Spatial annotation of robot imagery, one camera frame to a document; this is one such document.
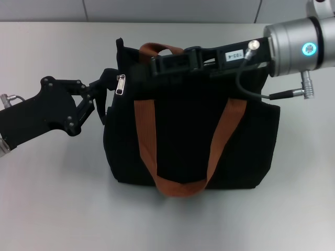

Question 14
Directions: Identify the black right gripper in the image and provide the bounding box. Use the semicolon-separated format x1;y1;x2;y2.
150;36;274;78

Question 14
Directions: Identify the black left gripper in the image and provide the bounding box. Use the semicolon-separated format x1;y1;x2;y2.
0;75;108;153

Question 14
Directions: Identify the silver zipper pull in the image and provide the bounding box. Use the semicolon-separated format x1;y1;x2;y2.
115;74;127;96

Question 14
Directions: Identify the black bag with brown handles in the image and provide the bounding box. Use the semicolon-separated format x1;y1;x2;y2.
94;37;281;198

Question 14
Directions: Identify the left cable with silver plug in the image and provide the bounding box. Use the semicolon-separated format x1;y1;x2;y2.
0;93;26;108

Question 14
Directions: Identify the cable with silver plug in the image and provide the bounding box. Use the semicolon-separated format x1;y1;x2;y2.
234;39;314;101
0;93;26;108

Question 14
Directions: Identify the right cable with silver plug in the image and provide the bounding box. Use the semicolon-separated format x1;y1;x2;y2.
234;39;314;101

